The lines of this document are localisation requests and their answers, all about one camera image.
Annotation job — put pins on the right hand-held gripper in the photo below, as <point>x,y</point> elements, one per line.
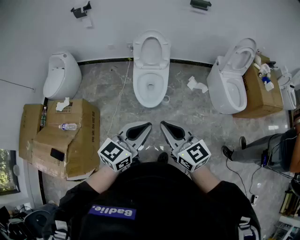
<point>194,154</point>

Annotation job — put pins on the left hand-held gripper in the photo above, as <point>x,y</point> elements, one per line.
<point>114,154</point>

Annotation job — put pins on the white toilet seat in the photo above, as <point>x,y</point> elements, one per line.
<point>138,55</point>

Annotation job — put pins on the person's right forearm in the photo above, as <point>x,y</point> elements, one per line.
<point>206,179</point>

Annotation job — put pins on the person's left forearm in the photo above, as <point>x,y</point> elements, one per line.
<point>103,179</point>

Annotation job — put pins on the white toilet bowl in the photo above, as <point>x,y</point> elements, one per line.
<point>150,98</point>

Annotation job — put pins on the white button-top toilet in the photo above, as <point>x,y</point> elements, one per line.
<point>222,93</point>

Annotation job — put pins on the white toilet lid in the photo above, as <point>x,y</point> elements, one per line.
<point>152,50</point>

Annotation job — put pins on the white egg-shaped toilet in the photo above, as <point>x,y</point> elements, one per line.
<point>63,79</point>

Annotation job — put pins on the white tape roll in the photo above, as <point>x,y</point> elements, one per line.
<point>166,101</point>

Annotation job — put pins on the large flattened cardboard box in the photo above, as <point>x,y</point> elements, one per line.
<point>82,145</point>

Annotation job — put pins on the crumpled white paper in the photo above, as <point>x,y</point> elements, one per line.
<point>195,84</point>

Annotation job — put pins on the person's black shirt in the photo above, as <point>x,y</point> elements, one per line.
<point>152,187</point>

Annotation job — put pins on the clear plastic water bottle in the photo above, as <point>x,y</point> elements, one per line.
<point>69,126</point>

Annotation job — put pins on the crumpled white tissue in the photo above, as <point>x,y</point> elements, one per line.
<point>61,105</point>

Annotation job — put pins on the black smartphone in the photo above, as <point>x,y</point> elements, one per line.
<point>57,154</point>

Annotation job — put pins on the brown cardboard box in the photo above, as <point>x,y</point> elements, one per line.
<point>257,98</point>

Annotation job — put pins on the black battery pack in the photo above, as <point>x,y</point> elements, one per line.
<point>264,159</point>

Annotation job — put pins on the green label water bottle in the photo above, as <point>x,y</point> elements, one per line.
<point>43,119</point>

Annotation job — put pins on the white power adapter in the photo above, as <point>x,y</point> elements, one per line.
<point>255,199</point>

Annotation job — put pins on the blue white bottle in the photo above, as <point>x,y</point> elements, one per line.
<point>268,84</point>

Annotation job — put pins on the hanging white paper sheet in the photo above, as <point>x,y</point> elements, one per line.
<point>87,23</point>

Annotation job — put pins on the pile of dark equipment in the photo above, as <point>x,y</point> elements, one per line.
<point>37,220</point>

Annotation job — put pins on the metal shelf rack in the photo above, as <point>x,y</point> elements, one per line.
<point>288,204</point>

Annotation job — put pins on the black framed window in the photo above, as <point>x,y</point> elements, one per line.
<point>7,171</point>

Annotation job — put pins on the metal wall valve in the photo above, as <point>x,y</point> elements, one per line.
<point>130,48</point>

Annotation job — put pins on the black wall shelf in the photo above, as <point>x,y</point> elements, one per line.
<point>200,4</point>

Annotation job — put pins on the black wall paper holder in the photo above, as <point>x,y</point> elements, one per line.
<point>78,12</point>

